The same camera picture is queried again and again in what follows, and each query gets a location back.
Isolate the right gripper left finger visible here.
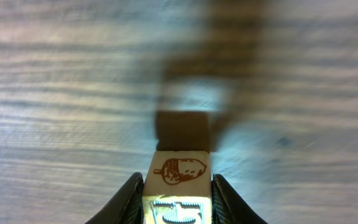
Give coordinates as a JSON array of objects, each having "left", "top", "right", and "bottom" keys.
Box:
[{"left": 86, "top": 172, "right": 144, "bottom": 224}]

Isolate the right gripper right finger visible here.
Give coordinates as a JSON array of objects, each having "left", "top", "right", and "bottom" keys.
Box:
[{"left": 211, "top": 174, "right": 267, "bottom": 224}]

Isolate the yellow top wooden block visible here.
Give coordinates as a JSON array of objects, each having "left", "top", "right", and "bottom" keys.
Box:
[{"left": 142, "top": 151, "right": 212, "bottom": 224}]

